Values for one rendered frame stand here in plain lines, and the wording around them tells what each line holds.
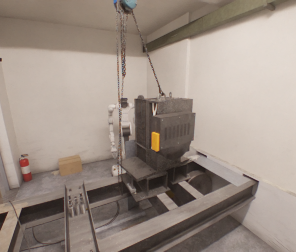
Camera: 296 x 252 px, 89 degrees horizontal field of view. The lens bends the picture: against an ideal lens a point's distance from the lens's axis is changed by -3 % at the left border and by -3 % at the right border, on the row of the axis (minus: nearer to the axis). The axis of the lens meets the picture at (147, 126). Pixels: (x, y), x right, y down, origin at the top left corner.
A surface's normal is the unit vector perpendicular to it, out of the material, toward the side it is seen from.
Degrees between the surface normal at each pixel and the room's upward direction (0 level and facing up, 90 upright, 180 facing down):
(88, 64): 90
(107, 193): 90
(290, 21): 90
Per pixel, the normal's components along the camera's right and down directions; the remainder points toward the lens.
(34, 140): 0.46, 0.22
